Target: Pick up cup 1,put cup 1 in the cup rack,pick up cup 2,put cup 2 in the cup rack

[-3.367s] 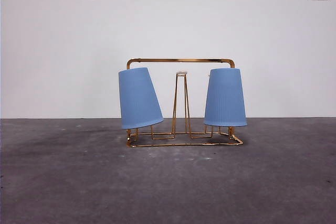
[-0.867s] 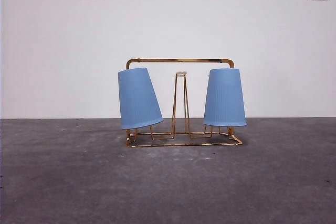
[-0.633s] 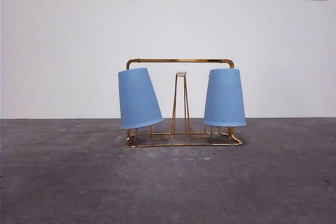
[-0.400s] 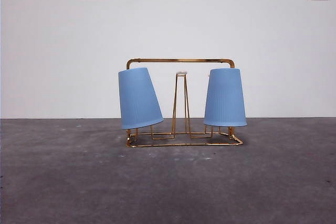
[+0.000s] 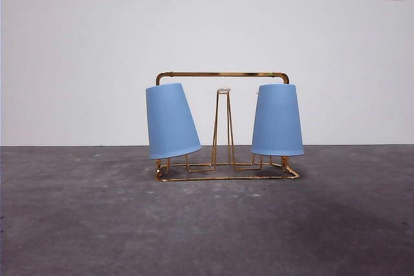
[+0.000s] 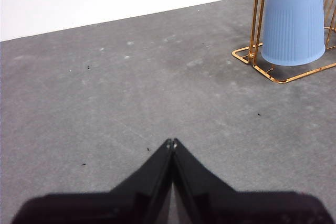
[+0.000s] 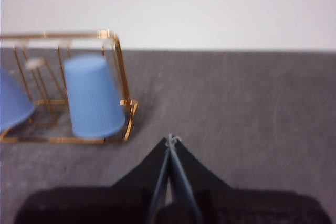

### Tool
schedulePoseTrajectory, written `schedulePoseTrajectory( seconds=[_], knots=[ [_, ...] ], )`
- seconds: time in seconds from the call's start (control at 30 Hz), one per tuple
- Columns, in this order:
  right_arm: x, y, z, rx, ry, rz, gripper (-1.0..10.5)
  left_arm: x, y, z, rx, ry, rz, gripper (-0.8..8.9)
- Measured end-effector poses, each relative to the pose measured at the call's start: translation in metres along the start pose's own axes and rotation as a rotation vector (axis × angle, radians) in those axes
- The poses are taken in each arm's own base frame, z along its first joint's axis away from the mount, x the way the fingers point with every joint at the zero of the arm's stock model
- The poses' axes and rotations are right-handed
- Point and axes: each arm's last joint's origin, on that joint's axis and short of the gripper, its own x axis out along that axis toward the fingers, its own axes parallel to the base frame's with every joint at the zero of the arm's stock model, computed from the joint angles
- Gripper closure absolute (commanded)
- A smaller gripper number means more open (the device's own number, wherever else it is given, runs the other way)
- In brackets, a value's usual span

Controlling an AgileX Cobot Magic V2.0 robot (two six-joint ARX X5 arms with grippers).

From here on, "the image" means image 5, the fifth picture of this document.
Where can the blue ribbed plastic cup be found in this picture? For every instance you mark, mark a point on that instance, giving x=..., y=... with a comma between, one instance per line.
x=278, y=121
x=171, y=121

